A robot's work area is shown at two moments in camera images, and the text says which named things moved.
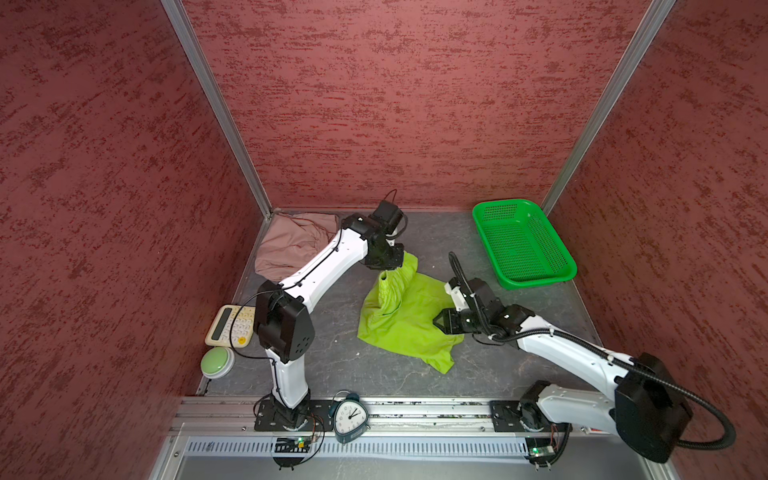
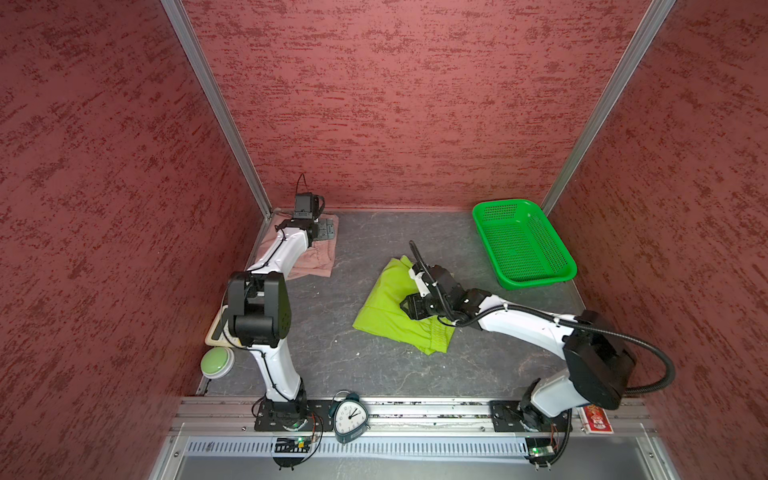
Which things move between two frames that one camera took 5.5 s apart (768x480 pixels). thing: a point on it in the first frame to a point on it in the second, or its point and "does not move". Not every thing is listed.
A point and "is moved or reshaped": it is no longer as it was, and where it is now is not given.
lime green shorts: x=401 y=311 is moved or reshaped
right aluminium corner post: x=608 y=103 does not move
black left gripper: x=395 y=261 to x=325 y=229
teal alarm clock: x=350 y=418 does not move
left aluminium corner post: x=197 y=56 does not move
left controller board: x=290 y=445 does not move
